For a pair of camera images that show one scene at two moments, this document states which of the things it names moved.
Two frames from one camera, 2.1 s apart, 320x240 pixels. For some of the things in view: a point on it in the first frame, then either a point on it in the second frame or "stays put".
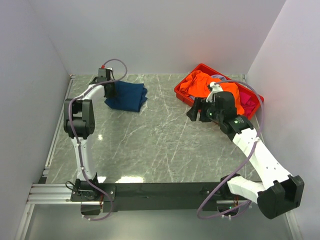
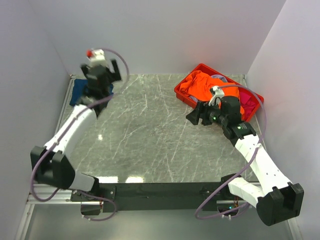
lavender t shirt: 221,77 stays put
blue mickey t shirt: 129,96 to 79,86
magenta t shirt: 247,102 stays put
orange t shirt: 195,85 stays put
